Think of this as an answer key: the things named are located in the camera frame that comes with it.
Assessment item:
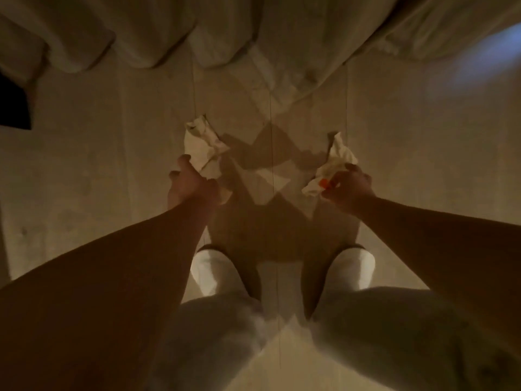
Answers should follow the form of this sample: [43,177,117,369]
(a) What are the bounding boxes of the person's left forearm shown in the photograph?
[0,198,217,391]

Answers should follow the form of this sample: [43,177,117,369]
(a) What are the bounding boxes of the dark furniture piece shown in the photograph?
[0,71,33,131]

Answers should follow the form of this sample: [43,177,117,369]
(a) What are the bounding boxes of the white draped bed sheet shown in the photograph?
[0,0,521,115]

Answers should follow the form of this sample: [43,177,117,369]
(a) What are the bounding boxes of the white tissue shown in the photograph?
[301,132,359,198]
[183,114,230,180]

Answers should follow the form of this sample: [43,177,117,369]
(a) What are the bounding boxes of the person's right hand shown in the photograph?
[320,163,376,216]

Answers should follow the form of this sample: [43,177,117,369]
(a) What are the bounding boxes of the person's left hand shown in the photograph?
[167,154,233,214]

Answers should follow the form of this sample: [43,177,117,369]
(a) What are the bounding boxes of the person's white trousers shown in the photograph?
[150,286,521,391]

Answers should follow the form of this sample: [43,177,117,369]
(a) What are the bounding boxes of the white slipper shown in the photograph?
[322,244,376,292]
[190,244,261,300]

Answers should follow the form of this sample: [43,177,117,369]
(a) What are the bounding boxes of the person's right forearm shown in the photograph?
[356,194,521,335]

